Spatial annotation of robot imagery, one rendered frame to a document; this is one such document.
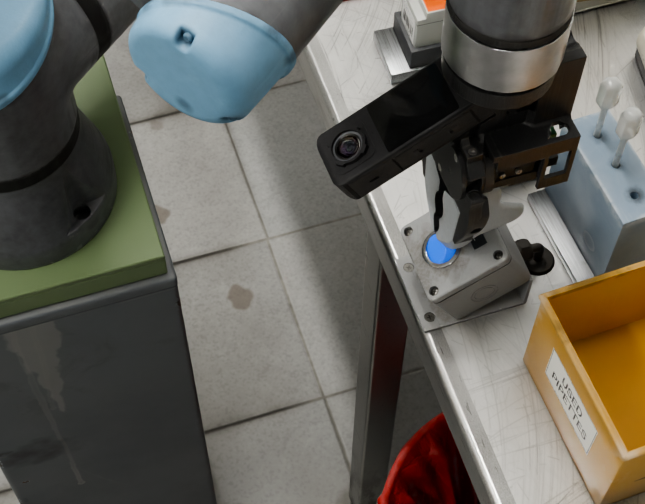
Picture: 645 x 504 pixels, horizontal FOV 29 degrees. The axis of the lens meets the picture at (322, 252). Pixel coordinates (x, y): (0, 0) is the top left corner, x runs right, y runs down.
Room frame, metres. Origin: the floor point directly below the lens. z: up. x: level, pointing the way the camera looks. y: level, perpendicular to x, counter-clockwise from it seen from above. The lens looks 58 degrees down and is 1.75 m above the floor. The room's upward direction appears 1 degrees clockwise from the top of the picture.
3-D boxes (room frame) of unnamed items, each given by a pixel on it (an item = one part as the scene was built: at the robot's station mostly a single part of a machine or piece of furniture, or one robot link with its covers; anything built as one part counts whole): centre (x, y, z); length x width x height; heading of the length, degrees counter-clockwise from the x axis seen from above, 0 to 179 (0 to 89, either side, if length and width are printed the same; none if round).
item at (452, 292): (0.52, -0.13, 0.92); 0.13 x 0.07 x 0.08; 109
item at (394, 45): (0.75, -0.09, 0.89); 0.09 x 0.05 x 0.04; 107
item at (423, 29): (0.75, -0.10, 0.92); 0.05 x 0.04 x 0.06; 107
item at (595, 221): (0.56, -0.22, 0.92); 0.10 x 0.07 x 0.10; 21
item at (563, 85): (0.51, -0.12, 1.10); 0.09 x 0.08 x 0.12; 109
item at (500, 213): (0.50, -0.12, 0.99); 0.06 x 0.03 x 0.09; 109
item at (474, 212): (0.48, -0.10, 1.04); 0.05 x 0.02 x 0.09; 19
